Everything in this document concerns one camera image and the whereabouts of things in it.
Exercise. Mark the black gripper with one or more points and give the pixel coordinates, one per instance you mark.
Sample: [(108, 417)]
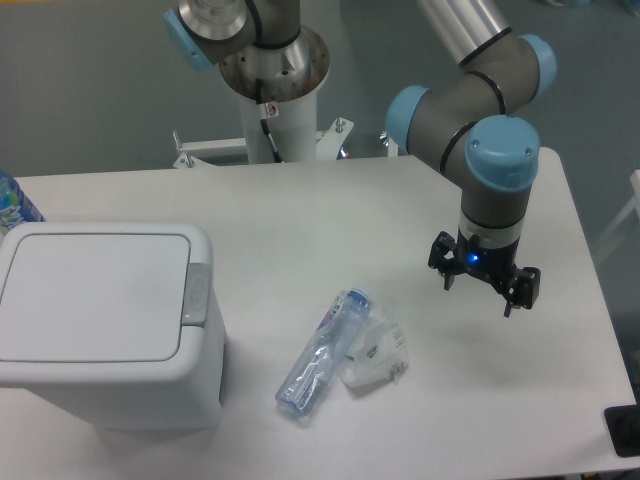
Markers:
[(495, 266)]

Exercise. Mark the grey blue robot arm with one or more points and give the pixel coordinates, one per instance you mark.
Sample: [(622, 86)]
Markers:
[(469, 133)]

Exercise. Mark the white plastic trash can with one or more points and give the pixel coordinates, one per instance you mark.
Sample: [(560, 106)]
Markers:
[(116, 323)]

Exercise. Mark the black device at table edge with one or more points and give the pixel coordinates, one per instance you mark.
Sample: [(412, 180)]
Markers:
[(623, 426)]

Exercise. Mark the clear plastic water bottle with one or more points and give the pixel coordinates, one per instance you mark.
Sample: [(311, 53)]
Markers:
[(314, 369)]

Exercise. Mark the blue labelled bottle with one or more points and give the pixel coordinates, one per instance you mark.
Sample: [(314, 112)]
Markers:
[(16, 207)]

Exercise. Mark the white frame at right edge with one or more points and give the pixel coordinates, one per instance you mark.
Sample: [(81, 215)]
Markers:
[(619, 227)]

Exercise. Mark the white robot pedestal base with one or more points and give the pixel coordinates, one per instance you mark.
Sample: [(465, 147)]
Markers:
[(276, 92)]

